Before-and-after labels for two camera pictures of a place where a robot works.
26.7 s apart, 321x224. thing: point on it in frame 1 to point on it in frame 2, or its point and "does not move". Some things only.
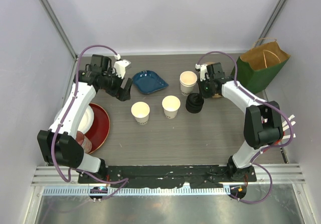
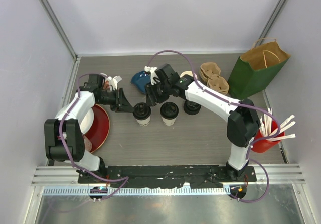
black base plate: x=151 y=177 does not move
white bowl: x=87 y=121 does not move
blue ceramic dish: x=148 y=82 does not move
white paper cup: x=171 y=104 to x=168 y=122
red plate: x=99 y=133 does not move
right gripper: x=206 y=95 to x=152 y=99
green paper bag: x=256 y=68 does not move
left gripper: x=122 y=94 to x=121 y=103
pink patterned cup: x=84 y=141 does not move
